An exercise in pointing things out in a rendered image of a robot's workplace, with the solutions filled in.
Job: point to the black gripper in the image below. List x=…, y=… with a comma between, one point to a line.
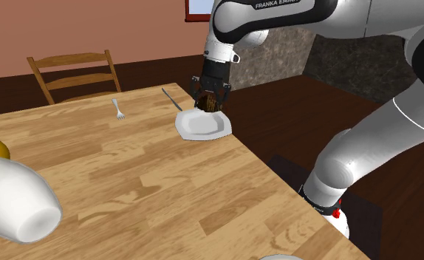
x=215, y=75

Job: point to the brown round thing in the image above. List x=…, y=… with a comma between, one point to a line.
x=207, y=102

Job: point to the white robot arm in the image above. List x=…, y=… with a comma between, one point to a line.
x=377, y=129

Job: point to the white plate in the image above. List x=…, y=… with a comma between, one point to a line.
x=203, y=126

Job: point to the silver knife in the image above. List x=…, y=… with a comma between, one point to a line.
x=171, y=99

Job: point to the red framed window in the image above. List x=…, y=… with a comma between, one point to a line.
x=197, y=9

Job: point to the silver fork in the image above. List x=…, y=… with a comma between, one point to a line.
x=118, y=109

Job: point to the wooden table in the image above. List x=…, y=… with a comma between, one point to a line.
x=143, y=172

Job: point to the wooden chair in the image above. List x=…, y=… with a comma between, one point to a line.
x=76, y=80

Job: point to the white round thing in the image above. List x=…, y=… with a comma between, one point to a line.
x=280, y=257

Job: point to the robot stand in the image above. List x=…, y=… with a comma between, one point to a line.
x=363, y=216

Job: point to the white vase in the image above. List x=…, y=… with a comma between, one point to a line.
x=15, y=201

